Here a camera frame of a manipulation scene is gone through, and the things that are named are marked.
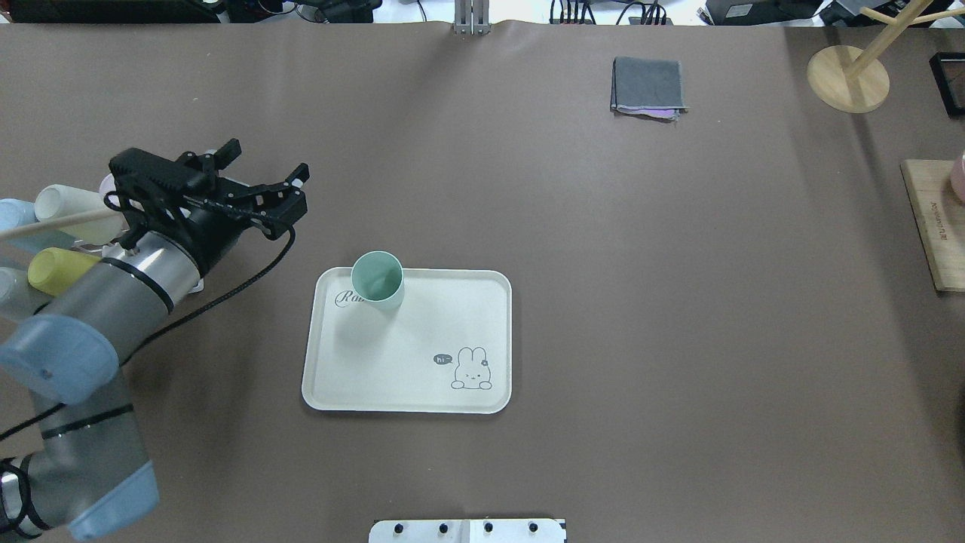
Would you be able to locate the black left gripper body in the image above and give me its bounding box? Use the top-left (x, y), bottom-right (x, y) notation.
top-left (148, 176), bottom-right (248, 276)

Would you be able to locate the green plastic cup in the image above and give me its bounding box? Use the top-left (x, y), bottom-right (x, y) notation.
top-left (349, 250), bottom-right (406, 311)

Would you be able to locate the cream rabbit tray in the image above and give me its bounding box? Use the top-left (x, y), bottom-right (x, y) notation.
top-left (301, 267), bottom-right (513, 415)

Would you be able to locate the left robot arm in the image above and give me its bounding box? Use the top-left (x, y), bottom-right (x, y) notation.
top-left (2, 139), bottom-right (310, 542)

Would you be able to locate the pink plastic cup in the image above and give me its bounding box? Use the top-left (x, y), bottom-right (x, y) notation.
top-left (97, 174), bottom-right (116, 198)

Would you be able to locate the cream plastic cup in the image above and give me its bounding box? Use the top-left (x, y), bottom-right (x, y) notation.
top-left (34, 183), bottom-right (124, 245)

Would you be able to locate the yellow plastic cup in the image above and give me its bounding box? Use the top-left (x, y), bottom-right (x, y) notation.
top-left (27, 247), bottom-right (101, 298)

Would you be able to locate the light blue plastic cup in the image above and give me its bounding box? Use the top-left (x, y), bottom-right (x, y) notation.
top-left (1, 198), bottom-right (72, 254)

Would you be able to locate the grey plastic cup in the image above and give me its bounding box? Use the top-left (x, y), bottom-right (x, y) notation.
top-left (1, 267), bottom-right (53, 323)

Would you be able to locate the black glass rack tray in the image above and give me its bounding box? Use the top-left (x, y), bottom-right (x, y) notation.
top-left (928, 52), bottom-right (964, 117)

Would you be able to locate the folded grey cloth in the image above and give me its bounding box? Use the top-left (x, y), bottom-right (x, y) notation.
top-left (610, 56), bottom-right (688, 121)

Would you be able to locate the wooden mug tree stand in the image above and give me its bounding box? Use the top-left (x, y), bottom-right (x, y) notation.
top-left (806, 1), bottom-right (964, 114)

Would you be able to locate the wooden cutting board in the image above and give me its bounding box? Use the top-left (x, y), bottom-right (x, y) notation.
top-left (900, 159), bottom-right (964, 293)

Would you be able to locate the pink ribbed bowl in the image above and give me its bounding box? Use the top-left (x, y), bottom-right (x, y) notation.
top-left (950, 152), bottom-right (965, 205)

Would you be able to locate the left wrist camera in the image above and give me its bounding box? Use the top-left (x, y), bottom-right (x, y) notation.
top-left (103, 148), bottom-right (217, 232)

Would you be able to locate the white wire cup rack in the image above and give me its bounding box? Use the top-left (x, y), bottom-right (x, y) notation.
top-left (2, 210), bottom-right (204, 307)

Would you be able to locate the aluminium frame post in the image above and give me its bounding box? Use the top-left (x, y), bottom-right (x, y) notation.
top-left (452, 0), bottom-right (492, 35)

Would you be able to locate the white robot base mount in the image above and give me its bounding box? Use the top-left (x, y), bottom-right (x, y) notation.
top-left (368, 518), bottom-right (568, 542)

